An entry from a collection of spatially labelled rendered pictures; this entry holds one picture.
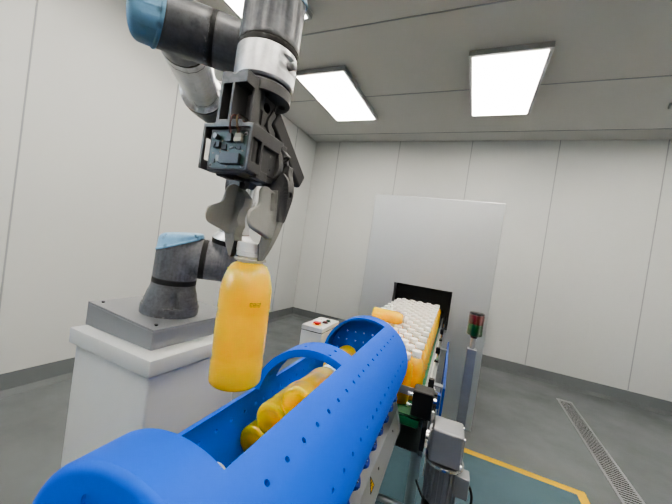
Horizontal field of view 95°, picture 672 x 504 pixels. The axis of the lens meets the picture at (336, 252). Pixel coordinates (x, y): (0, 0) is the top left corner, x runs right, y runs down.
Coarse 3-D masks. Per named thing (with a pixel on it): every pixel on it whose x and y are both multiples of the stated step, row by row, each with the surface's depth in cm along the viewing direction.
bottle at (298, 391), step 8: (320, 368) 70; (328, 368) 72; (304, 376) 66; (312, 376) 65; (320, 376) 67; (328, 376) 68; (296, 384) 61; (304, 384) 61; (312, 384) 62; (288, 392) 60; (296, 392) 59; (304, 392) 59; (288, 400) 60; (296, 400) 60; (288, 408) 60
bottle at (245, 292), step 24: (240, 264) 39; (240, 288) 38; (264, 288) 40; (240, 312) 38; (264, 312) 40; (216, 336) 39; (240, 336) 38; (264, 336) 41; (216, 360) 39; (240, 360) 38; (216, 384) 38; (240, 384) 39
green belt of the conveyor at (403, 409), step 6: (438, 330) 249; (432, 354) 184; (426, 372) 153; (426, 378) 146; (402, 408) 114; (408, 408) 115; (408, 414) 112; (402, 420) 112; (408, 420) 111; (414, 420) 111; (414, 426) 111
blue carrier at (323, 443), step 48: (336, 336) 112; (384, 336) 92; (288, 384) 84; (336, 384) 56; (384, 384) 73; (144, 432) 34; (192, 432) 53; (240, 432) 65; (288, 432) 40; (336, 432) 47; (48, 480) 31; (96, 480) 28; (144, 480) 27; (192, 480) 29; (240, 480) 31; (288, 480) 35; (336, 480) 42
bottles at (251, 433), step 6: (246, 426) 64; (252, 426) 63; (258, 426) 63; (246, 432) 63; (252, 432) 62; (258, 432) 62; (240, 438) 64; (246, 438) 63; (252, 438) 63; (258, 438) 62; (246, 444) 63; (252, 444) 63
